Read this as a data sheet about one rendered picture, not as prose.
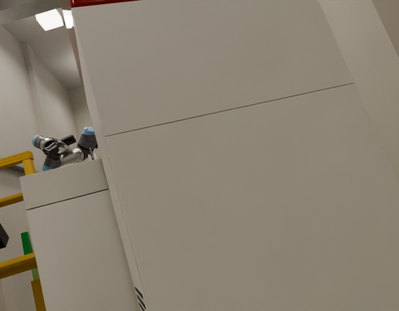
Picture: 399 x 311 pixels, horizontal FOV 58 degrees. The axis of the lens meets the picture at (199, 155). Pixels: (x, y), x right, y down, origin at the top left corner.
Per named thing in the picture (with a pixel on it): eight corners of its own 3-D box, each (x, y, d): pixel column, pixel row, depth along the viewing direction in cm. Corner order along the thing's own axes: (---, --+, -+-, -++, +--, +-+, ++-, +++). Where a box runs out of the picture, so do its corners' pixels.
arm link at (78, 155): (76, 155, 260) (35, 168, 213) (82, 142, 258) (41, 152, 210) (90, 163, 259) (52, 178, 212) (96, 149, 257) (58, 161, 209)
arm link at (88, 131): (149, 168, 271) (78, 141, 256) (157, 151, 268) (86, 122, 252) (150, 174, 260) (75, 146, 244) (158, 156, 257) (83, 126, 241)
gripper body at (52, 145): (57, 161, 190) (46, 157, 198) (70, 151, 195) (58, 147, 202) (49, 150, 186) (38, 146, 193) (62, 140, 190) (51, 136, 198)
